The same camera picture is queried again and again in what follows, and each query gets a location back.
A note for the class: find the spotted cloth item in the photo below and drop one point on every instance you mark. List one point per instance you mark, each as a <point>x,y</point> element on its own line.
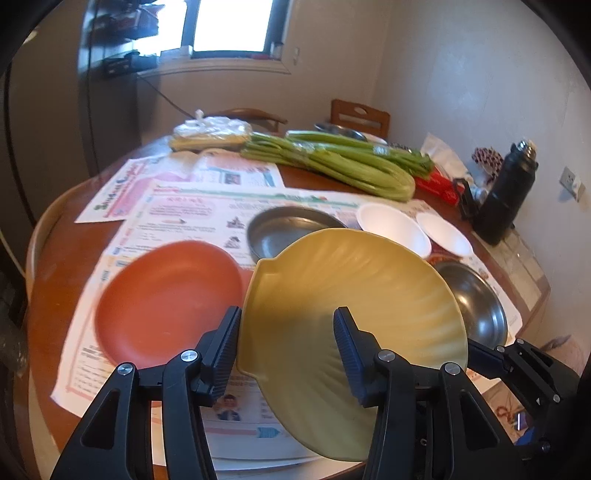
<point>489,160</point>

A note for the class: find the grey refrigerator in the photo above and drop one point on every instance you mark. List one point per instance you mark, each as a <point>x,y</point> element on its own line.
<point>59,127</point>

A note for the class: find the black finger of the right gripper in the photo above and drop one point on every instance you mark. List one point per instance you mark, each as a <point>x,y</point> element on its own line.
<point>489,363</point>

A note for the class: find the black wall rack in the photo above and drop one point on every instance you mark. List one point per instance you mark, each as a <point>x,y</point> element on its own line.
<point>109,31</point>

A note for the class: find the deep steel bowl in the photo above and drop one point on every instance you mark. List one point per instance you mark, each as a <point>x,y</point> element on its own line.
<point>483,314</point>

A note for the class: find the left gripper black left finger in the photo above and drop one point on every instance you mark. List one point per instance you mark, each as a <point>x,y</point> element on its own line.
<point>113,439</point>

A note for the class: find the red tissue box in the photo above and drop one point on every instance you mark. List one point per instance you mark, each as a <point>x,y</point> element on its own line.
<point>448,166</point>

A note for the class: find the curved wooden chair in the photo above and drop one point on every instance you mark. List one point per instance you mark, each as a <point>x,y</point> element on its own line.
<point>261,121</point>

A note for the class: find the red paper noodle bowl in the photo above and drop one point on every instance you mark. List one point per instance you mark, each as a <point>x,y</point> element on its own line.
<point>390,223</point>

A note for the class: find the yellow shell-shaped plate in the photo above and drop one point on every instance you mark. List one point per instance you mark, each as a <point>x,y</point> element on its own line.
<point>316,316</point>

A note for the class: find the bagged yellow food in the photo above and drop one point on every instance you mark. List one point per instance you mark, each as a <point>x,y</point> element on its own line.
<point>202,133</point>

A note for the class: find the wall power socket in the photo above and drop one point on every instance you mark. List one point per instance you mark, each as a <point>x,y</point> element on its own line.
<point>572,183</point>

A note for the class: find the orange plastic plate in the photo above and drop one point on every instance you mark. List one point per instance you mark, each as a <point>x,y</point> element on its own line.
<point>164,301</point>

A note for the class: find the black thermos bottle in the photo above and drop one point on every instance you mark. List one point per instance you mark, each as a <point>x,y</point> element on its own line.
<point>492,218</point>

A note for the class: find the wooden chair with backrest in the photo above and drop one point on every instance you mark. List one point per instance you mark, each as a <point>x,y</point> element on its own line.
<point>359,117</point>

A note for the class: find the window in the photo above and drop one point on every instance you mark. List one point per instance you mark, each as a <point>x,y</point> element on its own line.
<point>217,29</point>

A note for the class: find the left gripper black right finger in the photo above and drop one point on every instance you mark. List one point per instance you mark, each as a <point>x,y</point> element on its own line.
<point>431,423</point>

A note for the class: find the pink student newspaper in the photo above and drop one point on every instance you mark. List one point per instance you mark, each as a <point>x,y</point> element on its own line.
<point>117,198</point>

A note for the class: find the celery bunch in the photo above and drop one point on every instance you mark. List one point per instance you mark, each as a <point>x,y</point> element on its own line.
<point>379,170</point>

